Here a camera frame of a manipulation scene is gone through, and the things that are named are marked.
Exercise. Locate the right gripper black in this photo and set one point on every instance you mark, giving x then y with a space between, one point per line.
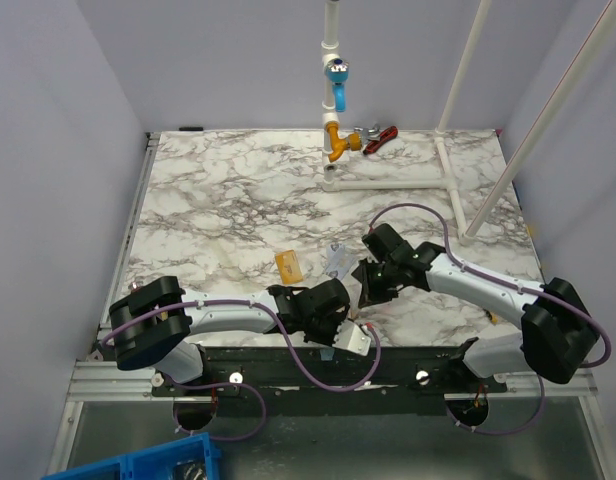
370 288

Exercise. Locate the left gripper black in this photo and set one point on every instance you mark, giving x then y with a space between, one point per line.
337 318

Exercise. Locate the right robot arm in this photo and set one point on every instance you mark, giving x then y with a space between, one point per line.
553 334

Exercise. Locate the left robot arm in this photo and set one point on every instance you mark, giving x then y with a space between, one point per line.
151 324

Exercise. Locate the gold card middle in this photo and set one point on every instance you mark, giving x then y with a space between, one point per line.
288 267

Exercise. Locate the blue tape piece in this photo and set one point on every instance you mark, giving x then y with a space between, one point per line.
326 354

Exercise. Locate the orange pipe valve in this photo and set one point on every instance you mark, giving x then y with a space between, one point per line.
339 145

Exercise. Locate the red black pliers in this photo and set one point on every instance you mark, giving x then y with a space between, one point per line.
374 138

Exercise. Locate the blue plastic bin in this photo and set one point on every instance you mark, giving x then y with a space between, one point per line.
165 461

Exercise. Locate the blue pipe valve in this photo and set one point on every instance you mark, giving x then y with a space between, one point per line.
336 71

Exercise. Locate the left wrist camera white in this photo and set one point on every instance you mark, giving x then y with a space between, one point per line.
352 338

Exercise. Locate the yellow handled pliers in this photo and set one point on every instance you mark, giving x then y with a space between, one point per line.
491 317

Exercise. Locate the aluminium rail frame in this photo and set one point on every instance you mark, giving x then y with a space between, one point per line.
216 207

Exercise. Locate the white PVC pipe frame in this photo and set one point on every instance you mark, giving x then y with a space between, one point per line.
466 230

